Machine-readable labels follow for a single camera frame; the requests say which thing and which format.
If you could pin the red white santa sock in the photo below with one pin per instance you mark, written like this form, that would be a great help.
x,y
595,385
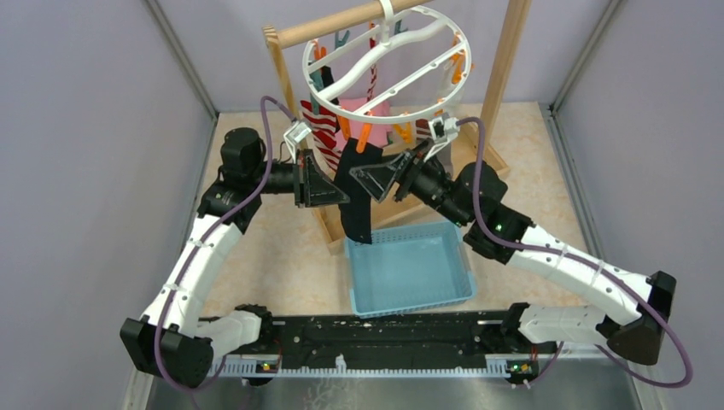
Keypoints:
x,y
324,126

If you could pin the light blue plastic basket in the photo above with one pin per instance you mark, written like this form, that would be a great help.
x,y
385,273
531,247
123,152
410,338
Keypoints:
x,y
409,268

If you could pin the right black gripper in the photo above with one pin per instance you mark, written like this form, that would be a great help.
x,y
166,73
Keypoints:
x,y
380,178

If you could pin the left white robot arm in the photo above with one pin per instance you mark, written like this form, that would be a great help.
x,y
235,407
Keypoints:
x,y
171,340

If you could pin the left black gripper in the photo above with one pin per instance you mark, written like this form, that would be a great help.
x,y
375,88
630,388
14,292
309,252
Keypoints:
x,y
311,184

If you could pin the black sock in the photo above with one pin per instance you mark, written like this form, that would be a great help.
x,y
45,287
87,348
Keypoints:
x,y
355,215

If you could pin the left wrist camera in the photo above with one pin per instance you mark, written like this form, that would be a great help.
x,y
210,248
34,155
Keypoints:
x,y
294,136

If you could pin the wooden drying rack frame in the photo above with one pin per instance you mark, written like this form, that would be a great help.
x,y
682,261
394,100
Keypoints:
x,y
286,48

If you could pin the grey striped-cuff sock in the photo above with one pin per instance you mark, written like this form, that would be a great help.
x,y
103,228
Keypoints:
x,y
444,156

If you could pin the white round clip hanger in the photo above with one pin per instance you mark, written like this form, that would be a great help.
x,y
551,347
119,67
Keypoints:
x,y
423,58

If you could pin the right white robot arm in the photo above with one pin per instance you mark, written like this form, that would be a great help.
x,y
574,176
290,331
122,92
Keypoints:
x,y
625,312

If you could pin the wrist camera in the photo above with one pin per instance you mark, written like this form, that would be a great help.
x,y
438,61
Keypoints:
x,y
294,136
443,129

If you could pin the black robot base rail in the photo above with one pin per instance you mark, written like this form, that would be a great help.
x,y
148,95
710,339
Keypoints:
x,y
414,341

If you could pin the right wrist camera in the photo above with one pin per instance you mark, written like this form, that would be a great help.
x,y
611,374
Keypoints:
x,y
443,129

